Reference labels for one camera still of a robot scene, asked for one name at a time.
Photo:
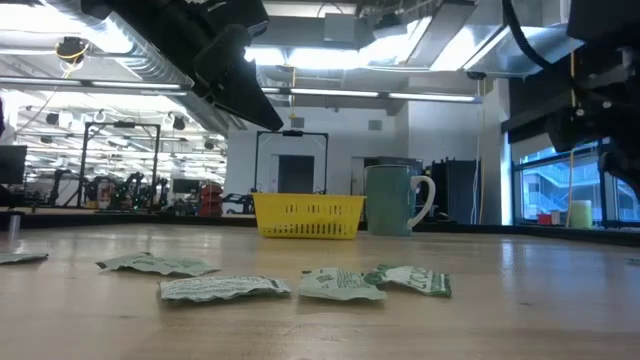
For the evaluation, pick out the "black cabinet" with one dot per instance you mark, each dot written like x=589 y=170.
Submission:
x=455 y=190

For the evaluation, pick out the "green ceramic mug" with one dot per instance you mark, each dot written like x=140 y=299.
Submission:
x=390 y=200

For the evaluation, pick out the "small red box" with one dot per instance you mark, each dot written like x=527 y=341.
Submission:
x=544 y=219

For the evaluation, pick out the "background robot workstation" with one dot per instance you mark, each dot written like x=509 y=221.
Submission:
x=132 y=190

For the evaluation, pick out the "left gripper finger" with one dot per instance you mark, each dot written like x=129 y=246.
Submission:
x=240 y=90

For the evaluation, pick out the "green truvia sweetener packet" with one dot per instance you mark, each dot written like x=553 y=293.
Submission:
x=160 y=266
x=420 y=280
x=220 y=288
x=340 y=286
x=20 y=258

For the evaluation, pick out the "black computer monitor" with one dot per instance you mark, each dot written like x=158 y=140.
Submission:
x=12 y=165

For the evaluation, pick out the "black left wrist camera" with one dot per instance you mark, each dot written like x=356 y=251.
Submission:
x=240 y=15

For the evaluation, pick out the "ceiling light strip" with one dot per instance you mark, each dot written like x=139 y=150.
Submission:
x=335 y=93
x=125 y=85

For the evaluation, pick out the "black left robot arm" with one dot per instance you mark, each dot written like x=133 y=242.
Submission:
x=130 y=15

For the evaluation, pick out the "silver metal post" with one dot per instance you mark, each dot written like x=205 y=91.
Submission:
x=14 y=225

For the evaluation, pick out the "silver ceiling duct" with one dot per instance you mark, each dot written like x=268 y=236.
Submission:
x=150 y=55

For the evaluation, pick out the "red tool bins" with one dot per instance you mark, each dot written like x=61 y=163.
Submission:
x=211 y=200

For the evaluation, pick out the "black gantry frame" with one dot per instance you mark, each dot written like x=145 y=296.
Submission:
x=292 y=133
x=120 y=124

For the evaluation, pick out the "grey ceiling box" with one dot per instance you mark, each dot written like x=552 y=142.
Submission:
x=340 y=27

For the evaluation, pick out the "pale green cup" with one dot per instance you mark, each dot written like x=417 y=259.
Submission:
x=581 y=215

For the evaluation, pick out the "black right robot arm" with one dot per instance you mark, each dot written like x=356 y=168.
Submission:
x=605 y=20

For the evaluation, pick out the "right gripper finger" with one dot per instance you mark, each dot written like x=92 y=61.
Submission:
x=575 y=132

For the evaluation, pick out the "dark door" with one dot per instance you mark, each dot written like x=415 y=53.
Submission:
x=296 y=175

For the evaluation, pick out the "yellow plastic basket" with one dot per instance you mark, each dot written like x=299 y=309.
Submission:
x=307 y=215

